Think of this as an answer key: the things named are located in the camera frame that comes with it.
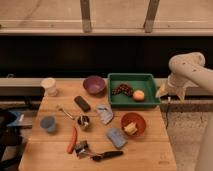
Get black rectangular block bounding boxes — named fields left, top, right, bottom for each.
left=74, top=96, right=91, bottom=112

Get yellow food piece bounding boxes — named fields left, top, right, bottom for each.
left=124, top=122, right=137, bottom=135

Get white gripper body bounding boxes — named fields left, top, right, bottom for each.
left=166, top=74, right=188, bottom=101

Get small metal cup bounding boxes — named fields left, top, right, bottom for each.
left=77, top=115, right=90, bottom=130

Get blue plastic cup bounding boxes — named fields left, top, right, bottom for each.
left=40, top=116, right=56, bottom=133

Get black handled utensil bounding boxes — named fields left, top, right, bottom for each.
left=85, top=151, right=124, bottom=162

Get orange yellow apple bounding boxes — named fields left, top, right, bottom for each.
left=133, top=90, right=145, bottom=101

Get orange bowl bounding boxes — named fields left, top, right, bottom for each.
left=121, top=112, right=146, bottom=137

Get dark grapes bunch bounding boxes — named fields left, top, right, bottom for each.
left=112, top=84, right=134, bottom=97

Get orange carrot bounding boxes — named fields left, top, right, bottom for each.
left=67, top=126, right=78, bottom=154

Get blue sponge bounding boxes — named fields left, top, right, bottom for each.
left=106, top=128, right=127, bottom=149

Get blue white cloth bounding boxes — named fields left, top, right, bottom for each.
left=96, top=104, right=114, bottom=125

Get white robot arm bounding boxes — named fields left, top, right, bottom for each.
left=156, top=52, right=213, bottom=171

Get yellow gripper fingers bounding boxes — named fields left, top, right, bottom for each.
left=155, top=85, right=168, bottom=98

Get purple bowl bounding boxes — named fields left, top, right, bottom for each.
left=83, top=76, right=106, bottom=95

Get white paper cup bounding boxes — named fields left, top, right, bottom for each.
left=41, top=77, right=57, bottom=96

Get green plastic tray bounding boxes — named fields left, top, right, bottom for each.
left=108, top=73, right=160, bottom=108

